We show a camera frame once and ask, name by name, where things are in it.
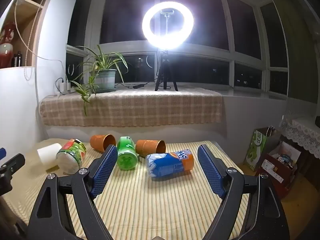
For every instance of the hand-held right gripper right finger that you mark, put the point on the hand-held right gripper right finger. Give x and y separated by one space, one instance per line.
209 170

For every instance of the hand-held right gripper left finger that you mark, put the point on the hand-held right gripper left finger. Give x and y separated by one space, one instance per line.
105 168

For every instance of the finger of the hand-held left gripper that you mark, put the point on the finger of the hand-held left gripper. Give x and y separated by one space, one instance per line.
13 163

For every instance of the blue and orange printed cup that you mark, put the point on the blue and orange printed cup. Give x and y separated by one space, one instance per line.
168 165

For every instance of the green plastic cup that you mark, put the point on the green plastic cup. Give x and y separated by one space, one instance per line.
127 155

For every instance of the orange paper cup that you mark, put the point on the orange paper cup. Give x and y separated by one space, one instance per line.
100 142
148 146

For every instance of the green and red printed cup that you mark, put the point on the green and red printed cup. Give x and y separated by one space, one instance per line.
71 156

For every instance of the white paper cup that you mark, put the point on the white paper cup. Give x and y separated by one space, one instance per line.
48 154

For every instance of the green paper bag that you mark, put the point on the green paper bag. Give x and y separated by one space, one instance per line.
255 150

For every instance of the striped yellow tablecloth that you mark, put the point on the striped yellow tablecloth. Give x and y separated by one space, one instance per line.
155 205

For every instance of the red cardboard box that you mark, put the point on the red cardboard box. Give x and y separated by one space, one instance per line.
272 172

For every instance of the checkered beige cloth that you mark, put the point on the checkered beige cloth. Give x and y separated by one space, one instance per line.
150 107

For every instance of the black power adapter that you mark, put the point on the black power adapter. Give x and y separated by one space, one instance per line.
139 86

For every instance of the potted spider plant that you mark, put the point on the potted spider plant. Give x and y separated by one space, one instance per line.
106 78

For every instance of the white power strip with chargers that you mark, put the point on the white power strip with chargers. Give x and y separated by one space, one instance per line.
65 86

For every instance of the white lace cloth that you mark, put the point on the white lace cloth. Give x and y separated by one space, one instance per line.
305 130

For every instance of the dark bottle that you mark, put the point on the dark bottle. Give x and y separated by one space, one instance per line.
17 58

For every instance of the black tripod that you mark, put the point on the black tripod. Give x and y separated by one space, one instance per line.
163 65

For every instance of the red and white vase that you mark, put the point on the red and white vase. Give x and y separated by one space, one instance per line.
6 47

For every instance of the white framed window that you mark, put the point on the white framed window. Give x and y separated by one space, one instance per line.
232 47

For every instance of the wooden shelf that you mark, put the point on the wooden shelf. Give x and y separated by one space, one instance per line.
27 30

